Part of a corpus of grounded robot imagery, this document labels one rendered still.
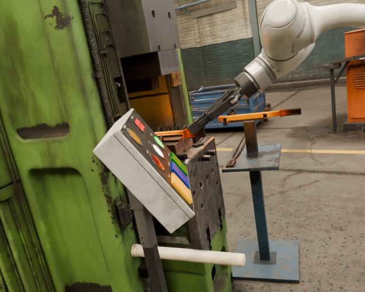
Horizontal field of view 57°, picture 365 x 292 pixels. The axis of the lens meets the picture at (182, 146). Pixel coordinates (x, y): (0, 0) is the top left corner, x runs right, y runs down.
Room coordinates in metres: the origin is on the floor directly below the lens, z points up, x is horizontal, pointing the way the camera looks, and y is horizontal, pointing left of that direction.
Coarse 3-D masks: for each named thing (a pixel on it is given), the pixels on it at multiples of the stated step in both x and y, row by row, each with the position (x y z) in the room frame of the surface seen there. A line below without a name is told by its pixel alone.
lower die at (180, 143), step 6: (168, 138) 1.46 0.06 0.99; (174, 138) 1.44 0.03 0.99; (180, 138) 1.43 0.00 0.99; (186, 138) 1.49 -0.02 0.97; (168, 144) 1.40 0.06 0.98; (174, 144) 1.38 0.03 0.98; (180, 144) 1.42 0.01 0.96; (186, 144) 1.48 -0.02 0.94; (192, 144) 1.54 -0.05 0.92; (174, 150) 1.37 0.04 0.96; (180, 150) 1.41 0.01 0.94; (186, 150) 1.47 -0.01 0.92
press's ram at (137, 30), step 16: (112, 0) 1.38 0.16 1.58; (128, 0) 1.35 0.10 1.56; (144, 0) 1.35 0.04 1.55; (160, 0) 1.47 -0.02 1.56; (112, 16) 1.39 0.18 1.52; (128, 16) 1.36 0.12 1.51; (144, 16) 1.33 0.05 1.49; (160, 16) 1.45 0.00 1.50; (128, 32) 1.36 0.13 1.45; (144, 32) 1.33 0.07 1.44; (160, 32) 1.43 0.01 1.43; (176, 32) 1.57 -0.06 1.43; (128, 48) 1.37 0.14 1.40; (144, 48) 1.34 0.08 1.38; (160, 48) 1.40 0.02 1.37; (176, 48) 1.55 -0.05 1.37
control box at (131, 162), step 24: (120, 120) 1.00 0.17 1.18; (120, 144) 0.75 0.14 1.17; (144, 144) 0.85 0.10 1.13; (120, 168) 0.75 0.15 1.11; (144, 168) 0.75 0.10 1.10; (168, 168) 0.87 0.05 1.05; (144, 192) 0.75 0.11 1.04; (168, 192) 0.75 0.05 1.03; (168, 216) 0.75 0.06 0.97; (192, 216) 0.75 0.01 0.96
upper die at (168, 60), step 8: (136, 56) 1.41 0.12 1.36; (144, 56) 1.40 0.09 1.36; (152, 56) 1.38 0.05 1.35; (160, 56) 1.39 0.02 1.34; (168, 56) 1.45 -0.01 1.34; (176, 56) 1.53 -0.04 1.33; (128, 64) 1.43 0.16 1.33; (136, 64) 1.42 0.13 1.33; (144, 64) 1.40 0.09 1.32; (152, 64) 1.39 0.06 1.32; (160, 64) 1.38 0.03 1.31; (168, 64) 1.44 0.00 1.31; (176, 64) 1.52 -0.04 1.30; (128, 72) 1.44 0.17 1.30; (136, 72) 1.42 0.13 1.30; (144, 72) 1.40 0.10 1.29; (152, 72) 1.39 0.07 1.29; (160, 72) 1.37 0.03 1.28; (168, 72) 1.43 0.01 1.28; (128, 80) 1.44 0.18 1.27
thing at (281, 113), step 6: (294, 108) 1.66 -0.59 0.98; (300, 108) 1.64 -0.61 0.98; (246, 114) 1.74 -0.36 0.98; (252, 114) 1.72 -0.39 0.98; (258, 114) 1.71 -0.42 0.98; (270, 114) 1.69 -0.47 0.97; (276, 114) 1.68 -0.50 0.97; (282, 114) 1.67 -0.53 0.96; (288, 114) 1.66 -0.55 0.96; (294, 114) 1.65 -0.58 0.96; (300, 114) 1.64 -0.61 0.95; (222, 120) 1.78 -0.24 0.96; (228, 120) 1.77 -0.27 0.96; (234, 120) 1.76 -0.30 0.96
